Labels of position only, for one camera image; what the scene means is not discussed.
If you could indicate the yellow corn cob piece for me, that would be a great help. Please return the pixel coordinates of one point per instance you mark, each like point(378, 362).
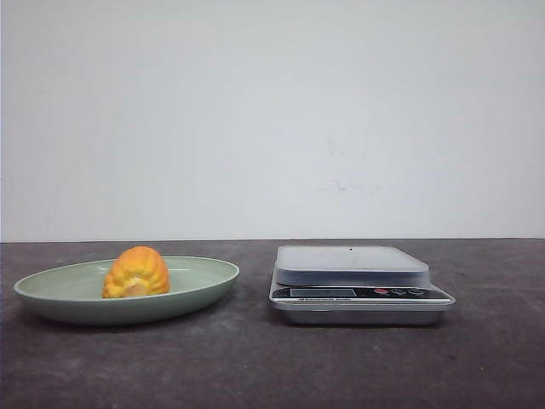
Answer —
point(137, 272)

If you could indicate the silver digital kitchen scale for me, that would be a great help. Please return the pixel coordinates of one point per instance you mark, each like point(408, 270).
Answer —
point(354, 285)

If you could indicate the green oval plate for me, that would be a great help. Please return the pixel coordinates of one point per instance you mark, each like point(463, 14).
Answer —
point(72, 294)

